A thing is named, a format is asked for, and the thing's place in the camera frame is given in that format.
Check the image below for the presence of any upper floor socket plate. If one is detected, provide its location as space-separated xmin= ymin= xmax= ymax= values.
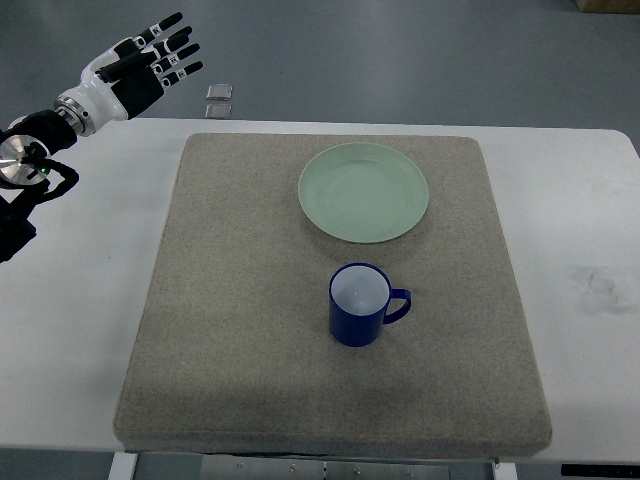
xmin=206 ymin=84 xmax=233 ymax=101

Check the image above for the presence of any green plate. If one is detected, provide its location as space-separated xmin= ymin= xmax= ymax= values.
xmin=298 ymin=142 xmax=430 ymax=244

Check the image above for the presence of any beige felt mat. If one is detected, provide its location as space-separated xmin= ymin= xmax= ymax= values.
xmin=113 ymin=133 xmax=552 ymax=459

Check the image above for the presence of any metal table frame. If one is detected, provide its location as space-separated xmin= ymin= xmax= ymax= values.
xmin=107 ymin=451 xmax=519 ymax=480

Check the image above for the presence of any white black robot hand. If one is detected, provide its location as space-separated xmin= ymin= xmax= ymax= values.
xmin=54 ymin=12 xmax=203 ymax=137

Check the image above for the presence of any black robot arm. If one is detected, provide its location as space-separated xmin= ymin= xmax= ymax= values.
xmin=1 ymin=110 xmax=79 ymax=262

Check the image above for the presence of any cardboard box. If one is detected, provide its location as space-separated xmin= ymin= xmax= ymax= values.
xmin=575 ymin=0 xmax=640 ymax=14

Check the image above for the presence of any lower floor socket plate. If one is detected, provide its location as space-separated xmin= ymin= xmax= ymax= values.
xmin=205 ymin=104 xmax=232 ymax=120

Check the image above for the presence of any blue mug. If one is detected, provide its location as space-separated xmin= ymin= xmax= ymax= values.
xmin=328 ymin=262 xmax=412 ymax=348

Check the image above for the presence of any floor socket plate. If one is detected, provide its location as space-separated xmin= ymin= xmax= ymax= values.
xmin=206 ymin=84 xmax=233 ymax=101
xmin=205 ymin=104 xmax=232 ymax=120

